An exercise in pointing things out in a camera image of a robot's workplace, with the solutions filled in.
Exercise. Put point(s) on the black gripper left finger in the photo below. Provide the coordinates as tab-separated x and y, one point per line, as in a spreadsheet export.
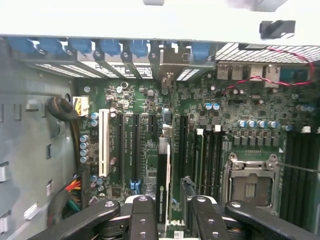
142	220

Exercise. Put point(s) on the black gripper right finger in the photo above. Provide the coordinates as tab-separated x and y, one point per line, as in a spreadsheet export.
212	220

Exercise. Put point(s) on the metal CPU socket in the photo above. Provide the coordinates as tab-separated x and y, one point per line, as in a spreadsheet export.
252	182

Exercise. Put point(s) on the black expansion slot blue clip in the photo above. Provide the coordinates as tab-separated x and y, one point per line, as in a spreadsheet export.
136	147

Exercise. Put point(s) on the long black expansion slot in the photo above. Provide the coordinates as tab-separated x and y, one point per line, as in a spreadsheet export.
121	147
184	147

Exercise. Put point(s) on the white expansion slot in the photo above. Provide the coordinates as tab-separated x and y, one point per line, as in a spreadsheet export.
104	142

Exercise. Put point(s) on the short black expansion slot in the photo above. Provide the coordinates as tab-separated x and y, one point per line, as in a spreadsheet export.
152	125

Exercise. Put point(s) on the socket locking lever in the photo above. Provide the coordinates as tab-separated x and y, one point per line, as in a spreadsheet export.
300	168

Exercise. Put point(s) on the green motherboard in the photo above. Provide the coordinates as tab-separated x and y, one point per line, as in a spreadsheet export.
250	110

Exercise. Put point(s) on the white power connector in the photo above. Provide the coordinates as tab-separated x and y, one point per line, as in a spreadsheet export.
81	107

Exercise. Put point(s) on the black open PC case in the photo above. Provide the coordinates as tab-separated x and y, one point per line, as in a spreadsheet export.
25	140

